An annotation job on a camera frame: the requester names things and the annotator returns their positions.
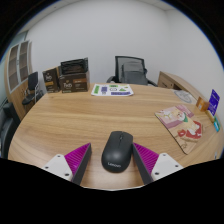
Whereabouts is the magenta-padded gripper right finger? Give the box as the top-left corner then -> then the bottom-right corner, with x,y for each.
132,142 -> 184,185

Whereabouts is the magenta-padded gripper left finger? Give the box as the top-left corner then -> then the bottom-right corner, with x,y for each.
41,143 -> 93,185

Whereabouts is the black computer mouse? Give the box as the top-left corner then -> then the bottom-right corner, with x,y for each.
101,130 -> 134,174

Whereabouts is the small tan box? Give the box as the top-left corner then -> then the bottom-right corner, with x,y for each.
206,109 -> 216,123

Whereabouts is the black leather armchair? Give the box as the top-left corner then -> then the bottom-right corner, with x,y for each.
0,101 -> 21,159

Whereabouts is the large brown cardboard box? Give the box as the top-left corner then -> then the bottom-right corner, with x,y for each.
58,57 -> 91,94

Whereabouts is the white green purple sticker sheet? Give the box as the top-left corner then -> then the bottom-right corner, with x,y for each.
90,83 -> 134,98

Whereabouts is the small orange box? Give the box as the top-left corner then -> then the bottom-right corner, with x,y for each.
195,96 -> 210,112

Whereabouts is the teal small package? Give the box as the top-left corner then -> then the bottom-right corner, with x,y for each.
213,115 -> 222,133

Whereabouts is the wooden side desk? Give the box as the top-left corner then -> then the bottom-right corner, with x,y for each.
157,70 -> 201,99

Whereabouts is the small brown cardboard box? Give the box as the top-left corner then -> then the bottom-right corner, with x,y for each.
42,67 -> 61,94

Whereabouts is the small black chair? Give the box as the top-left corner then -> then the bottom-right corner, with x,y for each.
21,71 -> 44,106

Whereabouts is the grey backpack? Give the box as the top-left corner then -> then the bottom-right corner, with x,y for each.
120,61 -> 149,86

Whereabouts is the purple card package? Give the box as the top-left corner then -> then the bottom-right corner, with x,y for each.
207,89 -> 221,117

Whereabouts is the black mesh office chair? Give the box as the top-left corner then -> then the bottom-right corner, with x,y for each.
106,55 -> 158,88

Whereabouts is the wooden shelf unit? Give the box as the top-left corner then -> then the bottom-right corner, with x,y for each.
3,39 -> 34,119

